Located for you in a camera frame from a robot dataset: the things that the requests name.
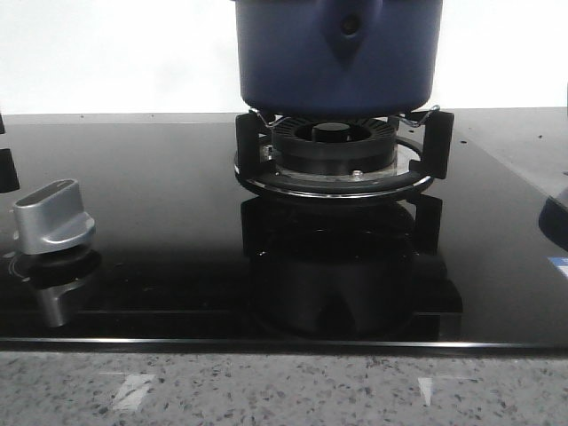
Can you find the black glass cooktop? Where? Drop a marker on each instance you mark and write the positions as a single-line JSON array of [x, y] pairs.
[[185, 259]]

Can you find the black left burner support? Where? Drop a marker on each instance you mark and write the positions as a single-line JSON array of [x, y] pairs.
[[9, 180]]

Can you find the silver stove knob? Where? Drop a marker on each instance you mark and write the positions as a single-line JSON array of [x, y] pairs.
[[52, 219]]

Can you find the black gas burner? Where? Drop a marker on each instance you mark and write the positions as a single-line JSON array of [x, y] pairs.
[[318, 150]]

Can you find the dark blue cooking pot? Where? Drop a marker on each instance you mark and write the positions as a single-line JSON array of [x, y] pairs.
[[345, 59]]

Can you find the blue white cooktop sticker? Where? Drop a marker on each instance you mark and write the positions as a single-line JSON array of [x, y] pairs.
[[561, 264]]

